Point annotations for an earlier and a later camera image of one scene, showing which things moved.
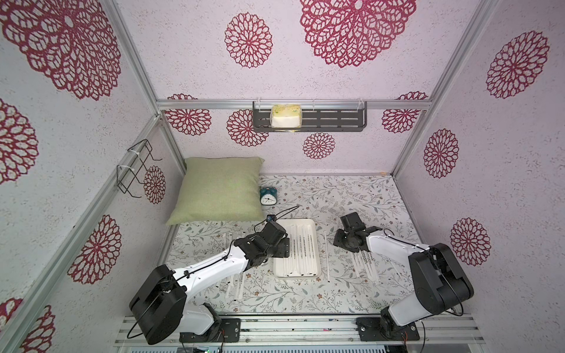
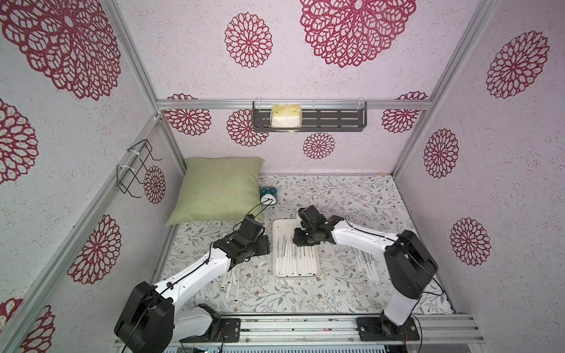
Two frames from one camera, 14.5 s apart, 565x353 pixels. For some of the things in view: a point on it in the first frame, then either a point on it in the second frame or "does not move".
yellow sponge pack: (286, 117) does not move
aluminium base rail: (318, 331) does not move
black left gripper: (283, 248) → (264, 243)
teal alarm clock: (268, 195) does not move
